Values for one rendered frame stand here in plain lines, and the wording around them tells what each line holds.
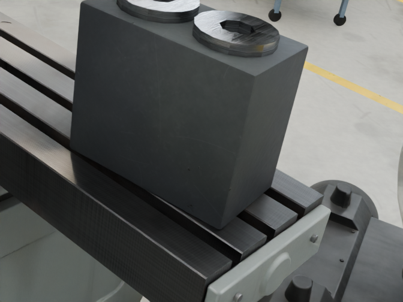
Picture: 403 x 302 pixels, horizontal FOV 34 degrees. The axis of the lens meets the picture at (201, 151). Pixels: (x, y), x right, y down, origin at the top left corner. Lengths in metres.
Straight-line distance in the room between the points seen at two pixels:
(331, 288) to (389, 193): 1.54
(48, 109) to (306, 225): 0.37
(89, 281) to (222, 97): 0.79
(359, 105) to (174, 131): 2.81
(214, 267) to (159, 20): 0.26
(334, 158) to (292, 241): 2.19
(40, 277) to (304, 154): 1.84
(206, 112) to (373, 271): 0.83
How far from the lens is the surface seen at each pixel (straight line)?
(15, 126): 0.86
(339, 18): 4.50
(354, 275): 1.40
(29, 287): 1.25
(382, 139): 3.22
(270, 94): 0.68
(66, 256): 1.27
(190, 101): 0.67
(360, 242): 1.48
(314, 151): 2.95
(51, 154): 0.81
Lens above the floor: 1.43
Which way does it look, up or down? 31 degrees down
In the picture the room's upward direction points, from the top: 11 degrees clockwise
